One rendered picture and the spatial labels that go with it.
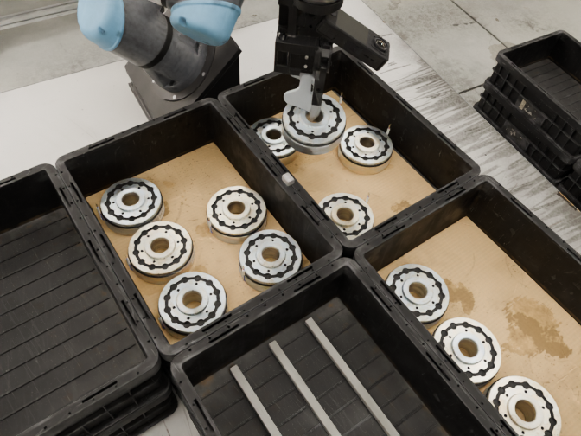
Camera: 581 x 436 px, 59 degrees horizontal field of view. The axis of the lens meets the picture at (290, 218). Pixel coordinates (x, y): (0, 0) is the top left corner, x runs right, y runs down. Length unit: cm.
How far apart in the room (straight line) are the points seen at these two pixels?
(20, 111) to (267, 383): 90
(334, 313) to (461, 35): 230
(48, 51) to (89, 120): 147
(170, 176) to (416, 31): 211
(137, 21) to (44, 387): 64
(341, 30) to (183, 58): 45
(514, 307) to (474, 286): 7
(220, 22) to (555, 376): 69
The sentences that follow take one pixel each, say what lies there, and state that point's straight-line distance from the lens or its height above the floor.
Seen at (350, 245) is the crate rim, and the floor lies 93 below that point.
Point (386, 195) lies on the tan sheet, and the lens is 97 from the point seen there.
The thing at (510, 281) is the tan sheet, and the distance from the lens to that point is 95.
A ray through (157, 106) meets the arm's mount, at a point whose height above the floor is 78.
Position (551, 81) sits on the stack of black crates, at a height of 49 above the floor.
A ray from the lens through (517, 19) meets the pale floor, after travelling 322.
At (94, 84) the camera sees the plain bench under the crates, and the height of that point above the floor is 70.
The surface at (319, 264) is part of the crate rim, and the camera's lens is 75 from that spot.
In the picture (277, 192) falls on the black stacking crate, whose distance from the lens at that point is 85.
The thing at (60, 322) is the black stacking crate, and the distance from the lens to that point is 87.
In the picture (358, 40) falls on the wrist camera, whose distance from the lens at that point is 75.
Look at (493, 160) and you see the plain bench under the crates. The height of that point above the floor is 70.
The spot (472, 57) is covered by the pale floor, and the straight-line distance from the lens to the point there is 283.
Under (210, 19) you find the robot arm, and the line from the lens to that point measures 64.
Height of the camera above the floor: 158
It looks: 55 degrees down
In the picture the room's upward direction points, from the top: 6 degrees clockwise
